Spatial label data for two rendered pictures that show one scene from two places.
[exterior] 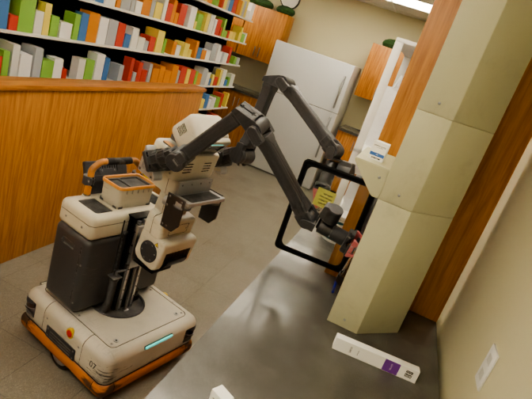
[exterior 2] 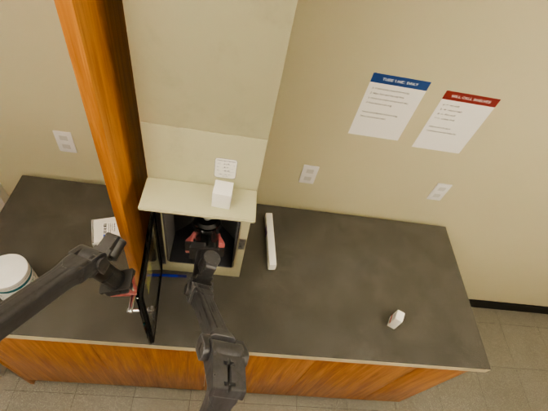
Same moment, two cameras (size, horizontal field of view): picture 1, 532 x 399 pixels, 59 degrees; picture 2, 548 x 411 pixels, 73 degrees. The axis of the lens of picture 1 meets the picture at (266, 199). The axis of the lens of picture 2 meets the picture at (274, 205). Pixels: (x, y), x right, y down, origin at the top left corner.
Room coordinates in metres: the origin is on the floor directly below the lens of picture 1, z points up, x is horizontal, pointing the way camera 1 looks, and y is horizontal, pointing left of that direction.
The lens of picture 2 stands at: (1.69, 0.34, 2.36)
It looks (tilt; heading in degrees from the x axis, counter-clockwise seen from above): 51 degrees down; 245
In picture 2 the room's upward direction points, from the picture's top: 16 degrees clockwise
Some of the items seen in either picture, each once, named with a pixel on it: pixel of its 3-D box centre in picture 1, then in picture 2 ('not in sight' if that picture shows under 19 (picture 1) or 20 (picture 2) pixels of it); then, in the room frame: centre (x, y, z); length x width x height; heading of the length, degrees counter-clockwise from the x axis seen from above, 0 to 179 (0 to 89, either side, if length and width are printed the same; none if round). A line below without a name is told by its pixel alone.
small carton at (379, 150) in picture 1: (379, 150); (222, 194); (1.56, -0.30, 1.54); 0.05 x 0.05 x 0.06; 72
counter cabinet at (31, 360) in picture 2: not in sight; (233, 307); (1.42, -0.40, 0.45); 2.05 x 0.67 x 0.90; 167
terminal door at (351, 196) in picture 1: (324, 216); (151, 280); (1.78, -0.24, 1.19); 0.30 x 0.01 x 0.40; 81
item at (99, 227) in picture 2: not in sight; (112, 231); (1.94, -0.60, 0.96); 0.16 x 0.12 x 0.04; 5
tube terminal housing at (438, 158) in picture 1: (407, 225); (206, 191); (1.57, -0.50, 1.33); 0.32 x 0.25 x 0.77; 167
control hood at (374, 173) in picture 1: (372, 170); (200, 209); (1.62, -0.32, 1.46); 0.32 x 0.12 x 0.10; 167
